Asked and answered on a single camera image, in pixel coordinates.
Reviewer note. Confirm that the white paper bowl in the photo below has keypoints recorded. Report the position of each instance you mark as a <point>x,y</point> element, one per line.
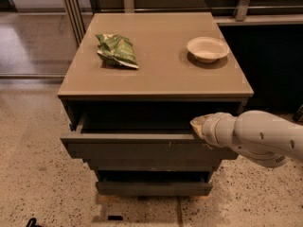
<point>207,49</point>

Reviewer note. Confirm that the grey drawer cabinet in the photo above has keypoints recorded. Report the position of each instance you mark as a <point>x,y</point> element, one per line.
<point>168,85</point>

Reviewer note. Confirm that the yellow foam-wrapped gripper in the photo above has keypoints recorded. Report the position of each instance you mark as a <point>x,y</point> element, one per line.
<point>212,128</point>

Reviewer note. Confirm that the grey top drawer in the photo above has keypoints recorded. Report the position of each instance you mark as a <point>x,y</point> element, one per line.
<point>120,138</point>

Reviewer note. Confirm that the grey middle drawer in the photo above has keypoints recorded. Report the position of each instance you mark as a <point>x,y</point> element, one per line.
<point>152,165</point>

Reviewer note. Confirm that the black floor marker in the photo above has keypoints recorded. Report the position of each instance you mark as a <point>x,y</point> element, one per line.
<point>120,218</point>

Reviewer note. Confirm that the grey drawer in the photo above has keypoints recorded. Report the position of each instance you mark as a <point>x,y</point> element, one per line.
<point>152,165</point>
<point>153,189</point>
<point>120,138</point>

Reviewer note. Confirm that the black object bottom left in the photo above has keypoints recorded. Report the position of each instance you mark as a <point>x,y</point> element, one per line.
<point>32,223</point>

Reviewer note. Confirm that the grey bottom drawer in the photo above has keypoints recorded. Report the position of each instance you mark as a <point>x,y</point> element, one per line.
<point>153,189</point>

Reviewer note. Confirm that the green chip bag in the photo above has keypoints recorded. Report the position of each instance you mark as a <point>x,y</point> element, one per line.
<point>118,50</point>

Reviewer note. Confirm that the metal railing frame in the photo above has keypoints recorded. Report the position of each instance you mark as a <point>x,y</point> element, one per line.
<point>226,12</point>

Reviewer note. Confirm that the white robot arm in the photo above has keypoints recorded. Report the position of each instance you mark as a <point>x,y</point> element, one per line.
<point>263,138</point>

